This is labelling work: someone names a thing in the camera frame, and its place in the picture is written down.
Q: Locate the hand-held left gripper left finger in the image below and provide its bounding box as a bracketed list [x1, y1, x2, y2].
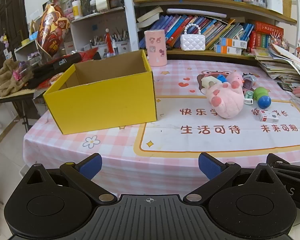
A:
[21, 152, 117, 205]

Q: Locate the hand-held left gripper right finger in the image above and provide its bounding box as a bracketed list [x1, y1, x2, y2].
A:
[183, 152, 282, 205]

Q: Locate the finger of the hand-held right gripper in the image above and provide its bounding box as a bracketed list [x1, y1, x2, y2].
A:
[266, 152, 300, 175]

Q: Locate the small white red-label box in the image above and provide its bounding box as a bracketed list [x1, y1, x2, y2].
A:
[259, 111, 280, 124]

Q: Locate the blue ball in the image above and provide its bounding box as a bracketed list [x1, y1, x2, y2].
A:
[257, 95, 272, 109]

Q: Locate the yellow cardboard box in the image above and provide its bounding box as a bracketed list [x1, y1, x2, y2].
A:
[42, 49, 158, 135]

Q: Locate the pink plush paw toy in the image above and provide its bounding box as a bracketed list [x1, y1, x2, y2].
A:
[205, 81, 244, 119]

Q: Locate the small teal white toy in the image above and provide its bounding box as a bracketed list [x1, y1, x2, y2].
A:
[244, 91, 255, 105]

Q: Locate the green toy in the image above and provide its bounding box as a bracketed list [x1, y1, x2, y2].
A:
[254, 87, 268, 100]

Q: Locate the cream toy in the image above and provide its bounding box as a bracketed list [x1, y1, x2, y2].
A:
[201, 76, 218, 90]

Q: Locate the grey purple toy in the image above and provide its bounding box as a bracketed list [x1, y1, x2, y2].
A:
[241, 72, 257, 92]

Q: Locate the pink pig toy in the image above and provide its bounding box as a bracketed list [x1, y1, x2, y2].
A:
[226, 72, 243, 90]

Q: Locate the pink checked printed tablecloth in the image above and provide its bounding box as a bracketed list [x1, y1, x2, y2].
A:
[24, 60, 300, 198]

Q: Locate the dark phone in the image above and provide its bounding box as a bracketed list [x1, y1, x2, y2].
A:
[277, 82, 294, 92]

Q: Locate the stack of papers and books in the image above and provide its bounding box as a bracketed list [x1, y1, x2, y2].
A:
[255, 44, 300, 84]

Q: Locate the black side table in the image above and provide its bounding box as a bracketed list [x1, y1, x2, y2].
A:
[0, 87, 45, 133]

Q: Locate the black fabric bag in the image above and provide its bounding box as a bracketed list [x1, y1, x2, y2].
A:
[27, 52, 83, 89]

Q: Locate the red packaging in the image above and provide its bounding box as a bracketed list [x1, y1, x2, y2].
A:
[37, 47, 100, 88]

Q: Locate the white orange carton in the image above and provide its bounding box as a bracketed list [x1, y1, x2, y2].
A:
[219, 37, 248, 48]
[214, 44, 242, 55]

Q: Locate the white pen cup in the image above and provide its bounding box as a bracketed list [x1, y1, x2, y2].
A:
[115, 30, 130, 53]
[90, 36, 108, 55]

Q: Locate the brown plush cloth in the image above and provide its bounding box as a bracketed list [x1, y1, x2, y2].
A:
[0, 59, 33, 97]

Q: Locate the row of red books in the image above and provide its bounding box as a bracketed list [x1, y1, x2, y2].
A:
[247, 21, 284, 53]

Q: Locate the white quilted handbag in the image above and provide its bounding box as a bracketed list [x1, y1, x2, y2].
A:
[180, 24, 206, 51]

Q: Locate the red white doll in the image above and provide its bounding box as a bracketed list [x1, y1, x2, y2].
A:
[105, 29, 115, 55]

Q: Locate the pink cylinder container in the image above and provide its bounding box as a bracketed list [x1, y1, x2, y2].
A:
[144, 29, 167, 67]

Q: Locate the small white shelf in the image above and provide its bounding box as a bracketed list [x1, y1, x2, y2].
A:
[14, 40, 43, 63]

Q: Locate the row of colourful books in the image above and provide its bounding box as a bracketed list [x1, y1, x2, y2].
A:
[150, 15, 255, 50]

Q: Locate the white shelf unit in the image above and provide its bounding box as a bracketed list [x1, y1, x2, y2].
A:
[70, 6, 130, 55]

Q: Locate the red foil bag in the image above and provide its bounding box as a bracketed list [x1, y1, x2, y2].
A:
[36, 0, 70, 58]

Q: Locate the thick book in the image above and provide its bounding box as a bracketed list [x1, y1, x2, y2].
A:
[136, 6, 164, 23]
[136, 17, 160, 28]

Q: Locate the white paper roll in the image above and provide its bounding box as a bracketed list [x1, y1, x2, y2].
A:
[166, 9, 227, 20]

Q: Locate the white bottle yellow label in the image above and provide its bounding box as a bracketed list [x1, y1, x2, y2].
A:
[72, 0, 83, 20]

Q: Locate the white pen holder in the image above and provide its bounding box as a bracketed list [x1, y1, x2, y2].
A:
[265, 0, 283, 14]

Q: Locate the wooden bookshelf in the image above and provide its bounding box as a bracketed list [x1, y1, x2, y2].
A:
[132, 0, 298, 60]

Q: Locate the dark wooden door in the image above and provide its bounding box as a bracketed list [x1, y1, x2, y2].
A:
[0, 0, 28, 68]

